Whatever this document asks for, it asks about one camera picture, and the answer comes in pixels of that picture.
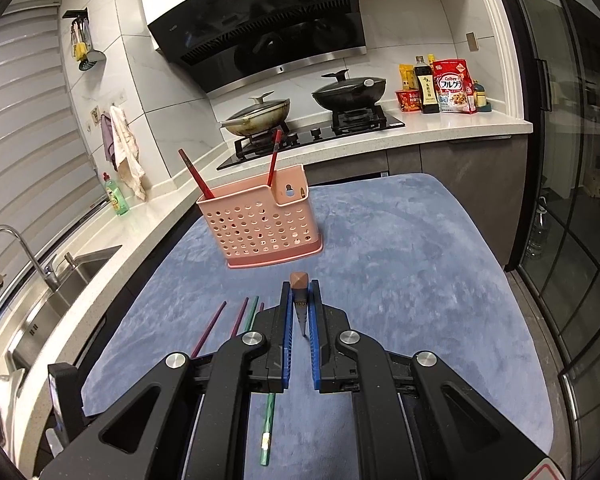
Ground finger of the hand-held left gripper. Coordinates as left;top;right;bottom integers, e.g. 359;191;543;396
47;363;87;443

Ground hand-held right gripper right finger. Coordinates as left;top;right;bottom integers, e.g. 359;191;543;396
307;282;551;480

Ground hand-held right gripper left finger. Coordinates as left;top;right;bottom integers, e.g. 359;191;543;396
37;282;292;480

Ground brown chopstick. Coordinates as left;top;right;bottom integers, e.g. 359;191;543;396
289;271;311;338

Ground pink perforated utensil holder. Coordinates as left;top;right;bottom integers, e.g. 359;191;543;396
196;164;325;269

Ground red chopstick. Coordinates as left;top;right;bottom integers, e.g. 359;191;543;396
265;130;283;187
178;148;216;200

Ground stainless steel sink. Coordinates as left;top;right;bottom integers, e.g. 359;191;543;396
0;245;123;386

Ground chrome faucet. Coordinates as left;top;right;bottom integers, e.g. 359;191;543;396
0;225;61;293

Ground blue plush mat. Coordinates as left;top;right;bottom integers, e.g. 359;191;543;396
80;172;555;480

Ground green dish soap bottle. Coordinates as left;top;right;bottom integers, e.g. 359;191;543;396
102;172;131;217

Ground black gas stove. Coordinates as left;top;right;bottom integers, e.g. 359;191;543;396
216;105;407;171

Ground grey kitchen base cabinet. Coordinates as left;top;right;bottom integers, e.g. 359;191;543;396
300;135;528;268

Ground cream towel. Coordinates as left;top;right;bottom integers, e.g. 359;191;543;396
109;105;147;202

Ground beige wok with glass lid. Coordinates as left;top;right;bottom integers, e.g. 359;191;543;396
217;91;292;138

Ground purple cloth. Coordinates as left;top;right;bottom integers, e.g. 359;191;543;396
100;112;118;173

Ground white window blinds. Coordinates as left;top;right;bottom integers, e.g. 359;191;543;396
0;0;106;281

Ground black wok with lid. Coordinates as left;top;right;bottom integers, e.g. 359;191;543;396
311;69;388;112

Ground red instant noodle cup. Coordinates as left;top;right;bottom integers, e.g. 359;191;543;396
394;89;423;113

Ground dark soy sauce bottle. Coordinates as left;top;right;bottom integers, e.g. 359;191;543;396
413;56;441;115

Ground black framed glass door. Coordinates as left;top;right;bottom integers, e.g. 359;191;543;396
500;0;600;411

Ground red cereal bag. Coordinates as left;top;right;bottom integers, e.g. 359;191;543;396
432;58;476;115

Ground black range hood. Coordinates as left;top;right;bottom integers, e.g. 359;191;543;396
135;0;368;95

